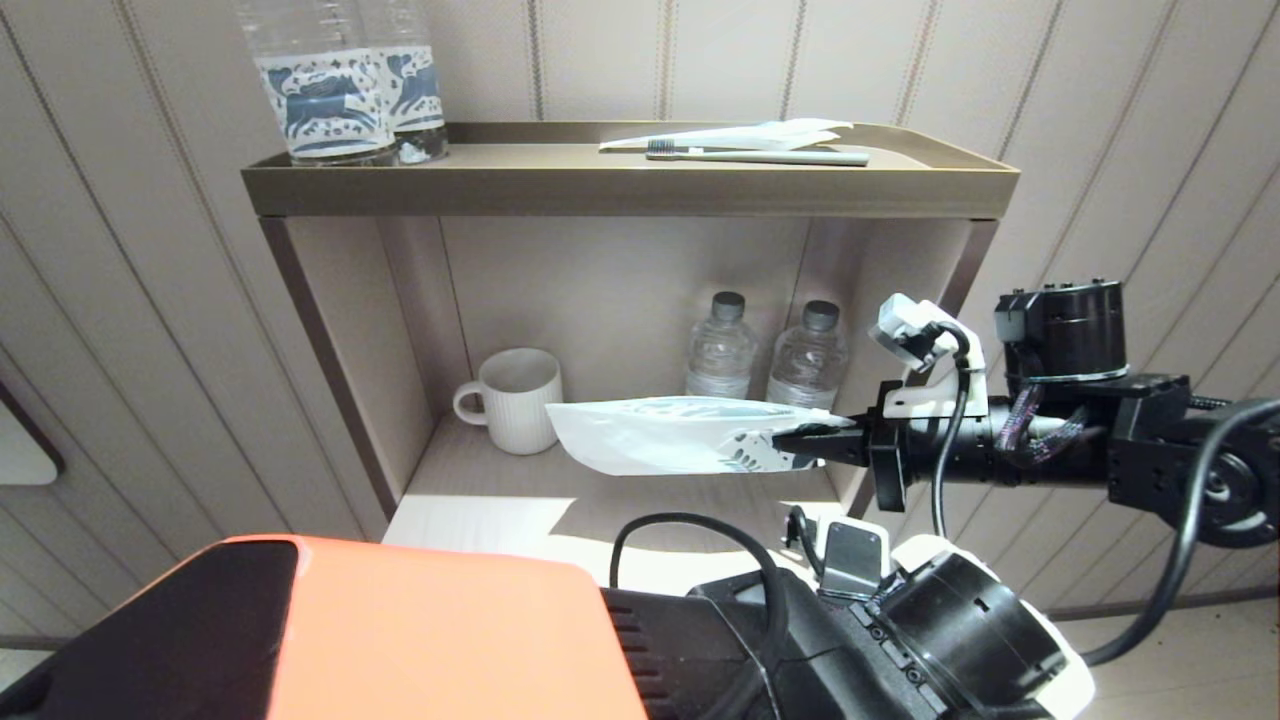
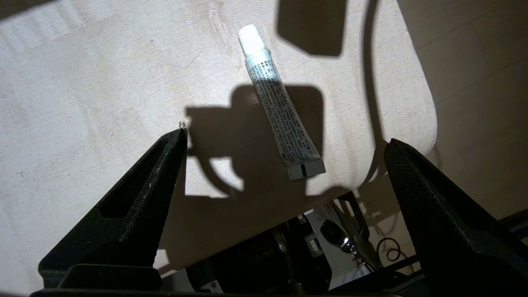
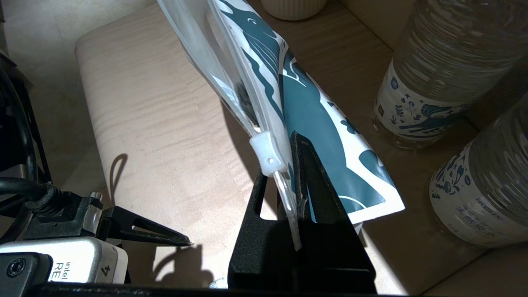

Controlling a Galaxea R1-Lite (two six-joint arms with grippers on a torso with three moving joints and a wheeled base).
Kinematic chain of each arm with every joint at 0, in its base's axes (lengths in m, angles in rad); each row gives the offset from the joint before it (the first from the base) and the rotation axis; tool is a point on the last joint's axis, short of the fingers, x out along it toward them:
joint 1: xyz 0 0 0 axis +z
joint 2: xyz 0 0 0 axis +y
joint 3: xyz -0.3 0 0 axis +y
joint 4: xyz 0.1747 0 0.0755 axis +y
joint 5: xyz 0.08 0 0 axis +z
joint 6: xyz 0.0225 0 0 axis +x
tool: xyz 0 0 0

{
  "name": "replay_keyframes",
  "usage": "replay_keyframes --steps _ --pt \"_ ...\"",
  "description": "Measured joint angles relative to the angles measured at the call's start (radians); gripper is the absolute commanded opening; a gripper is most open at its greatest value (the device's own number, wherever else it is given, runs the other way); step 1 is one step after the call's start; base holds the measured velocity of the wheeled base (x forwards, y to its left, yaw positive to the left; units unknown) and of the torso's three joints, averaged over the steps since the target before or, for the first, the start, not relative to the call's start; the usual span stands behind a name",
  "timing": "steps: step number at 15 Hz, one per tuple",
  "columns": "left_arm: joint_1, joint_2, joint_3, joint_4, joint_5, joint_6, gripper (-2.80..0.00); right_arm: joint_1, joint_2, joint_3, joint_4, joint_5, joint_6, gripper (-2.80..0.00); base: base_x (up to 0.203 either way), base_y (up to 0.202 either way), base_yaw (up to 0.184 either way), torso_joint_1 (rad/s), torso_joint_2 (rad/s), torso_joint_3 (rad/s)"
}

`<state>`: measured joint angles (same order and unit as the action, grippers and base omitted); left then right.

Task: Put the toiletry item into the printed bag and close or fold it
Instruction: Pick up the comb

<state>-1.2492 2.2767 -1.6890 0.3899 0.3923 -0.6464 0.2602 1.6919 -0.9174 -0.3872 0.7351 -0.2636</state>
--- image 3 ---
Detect small clear water bottle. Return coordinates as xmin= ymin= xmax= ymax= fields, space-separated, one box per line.
xmin=428 ymin=93 xmax=528 ymax=248
xmin=372 ymin=0 xmax=528 ymax=150

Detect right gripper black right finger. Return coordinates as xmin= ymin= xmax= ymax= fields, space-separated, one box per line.
xmin=290 ymin=131 xmax=377 ymax=289

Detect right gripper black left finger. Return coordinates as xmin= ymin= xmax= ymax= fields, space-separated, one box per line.
xmin=228 ymin=165 xmax=304 ymax=289

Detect white blue patterned pouch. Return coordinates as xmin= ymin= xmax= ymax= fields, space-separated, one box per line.
xmin=157 ymin=0 xmax=405 ymax=252

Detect black left camera cable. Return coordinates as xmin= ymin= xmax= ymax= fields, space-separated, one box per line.
xmin=0 ymin=177 xmax=104 ymax=240

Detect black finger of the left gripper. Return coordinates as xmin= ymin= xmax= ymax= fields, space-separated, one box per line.
xmin=103 ymin=205 xmax=192 ymax=247

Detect white toothbrush dark bristles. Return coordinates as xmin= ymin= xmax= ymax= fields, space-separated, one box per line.
xmin=235 ymin=80 xmax=260 ymax=125

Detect white ribbed mug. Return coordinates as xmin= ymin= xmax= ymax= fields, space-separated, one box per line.
xmin=261 ymin=0 xmax=327 ymax=21

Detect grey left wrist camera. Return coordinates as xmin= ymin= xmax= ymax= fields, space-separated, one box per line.
xmin=0 ymin=237 xmax=129 ymax=285

